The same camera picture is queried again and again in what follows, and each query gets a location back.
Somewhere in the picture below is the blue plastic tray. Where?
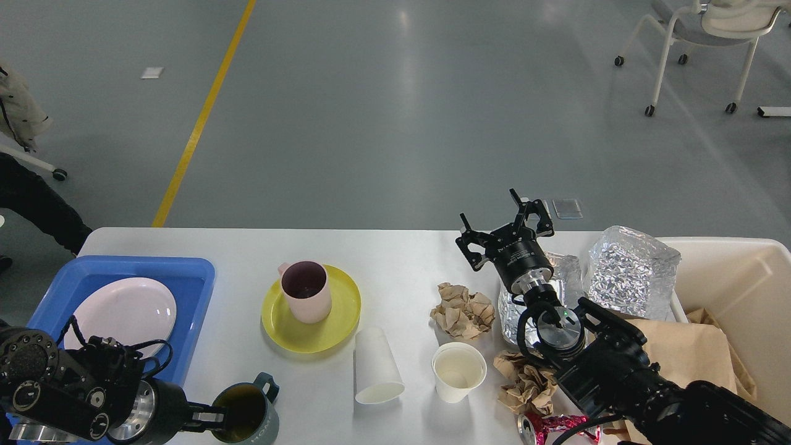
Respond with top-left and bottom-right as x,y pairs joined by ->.
0,256 -> 216,445

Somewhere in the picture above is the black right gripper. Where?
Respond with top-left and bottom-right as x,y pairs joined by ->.
456,189 -> 555,295

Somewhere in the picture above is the upright white paper cup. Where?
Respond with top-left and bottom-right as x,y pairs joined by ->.
431,342 -> 487,404

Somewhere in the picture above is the beige jacket on chair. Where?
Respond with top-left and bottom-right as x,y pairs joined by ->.
1,61 -> 52,152

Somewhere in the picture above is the crumpled brown paper lower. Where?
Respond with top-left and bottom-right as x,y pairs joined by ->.
493,351 -> 557,417

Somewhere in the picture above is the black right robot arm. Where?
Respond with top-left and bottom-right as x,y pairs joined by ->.
457,189 -> 790,444

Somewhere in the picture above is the dark green mug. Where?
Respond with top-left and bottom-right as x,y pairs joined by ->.
212,372 -> 279,444

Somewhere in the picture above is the white chair leg with wheel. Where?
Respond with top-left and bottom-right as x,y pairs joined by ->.
1,145 -> 68,181

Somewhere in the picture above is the aluminium foil tray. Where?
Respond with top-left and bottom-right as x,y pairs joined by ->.
497,252 -> 585,347

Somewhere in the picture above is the person in dark clothes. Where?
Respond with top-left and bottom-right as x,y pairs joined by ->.
1,154 -> 93,256

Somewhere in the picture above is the crushed red can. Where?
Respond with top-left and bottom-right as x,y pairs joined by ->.
516,412 -> 588,444

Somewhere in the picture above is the white wheeled chair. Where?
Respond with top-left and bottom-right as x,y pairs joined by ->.
614,1 -> 789,117

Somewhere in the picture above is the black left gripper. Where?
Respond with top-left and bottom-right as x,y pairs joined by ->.
108,378 -> 227,444

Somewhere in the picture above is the beige plastic bin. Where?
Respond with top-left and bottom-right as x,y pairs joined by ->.
662,237 -> 790,423

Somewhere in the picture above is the crumpled brown paper ball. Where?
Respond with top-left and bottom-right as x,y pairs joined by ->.
429,282 -> 495,341

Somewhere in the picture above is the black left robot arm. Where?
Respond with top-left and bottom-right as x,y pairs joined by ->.
1,316 -> 230,444

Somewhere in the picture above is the lying white paper cup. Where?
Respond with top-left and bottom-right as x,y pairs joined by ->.
354,326 -> 405,405

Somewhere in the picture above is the pink mug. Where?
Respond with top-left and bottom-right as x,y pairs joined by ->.
277,260 -> 332,324

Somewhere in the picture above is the yellow plate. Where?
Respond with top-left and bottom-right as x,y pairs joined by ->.
261,265 -> 362,353

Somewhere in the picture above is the crumpled aluminium foil block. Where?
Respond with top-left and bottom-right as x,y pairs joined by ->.
583,226 -> 682,321

